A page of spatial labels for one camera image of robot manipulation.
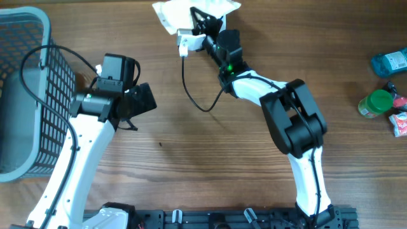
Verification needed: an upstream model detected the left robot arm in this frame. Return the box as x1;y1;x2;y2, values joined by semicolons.
23;53;156;228

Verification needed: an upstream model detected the left black cable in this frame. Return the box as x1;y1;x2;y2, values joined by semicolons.
19;44;99;229

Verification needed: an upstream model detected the brown white snack pouch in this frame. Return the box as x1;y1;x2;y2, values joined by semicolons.
152;0;241;35

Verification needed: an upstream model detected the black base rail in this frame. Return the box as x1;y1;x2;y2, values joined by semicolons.
83;202;359;229

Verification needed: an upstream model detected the black red snack packet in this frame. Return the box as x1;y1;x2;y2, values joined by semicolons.
382;81;406;112

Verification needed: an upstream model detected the small red white carton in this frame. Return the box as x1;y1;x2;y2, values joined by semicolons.
389;112;407;137

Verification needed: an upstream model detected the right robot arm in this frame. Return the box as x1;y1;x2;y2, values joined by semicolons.
190;6;331;222

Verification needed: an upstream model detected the green lid jar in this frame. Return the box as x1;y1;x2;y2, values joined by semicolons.
358;89;393;118

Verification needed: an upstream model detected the grey plastic mesh basket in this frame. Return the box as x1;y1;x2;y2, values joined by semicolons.
1;6;76;183

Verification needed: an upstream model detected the white barcode scanner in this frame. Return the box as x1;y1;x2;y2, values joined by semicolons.
220;14;226;32

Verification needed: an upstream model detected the blue mouthwash bottle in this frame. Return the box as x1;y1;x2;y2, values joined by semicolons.
371;48;406;78

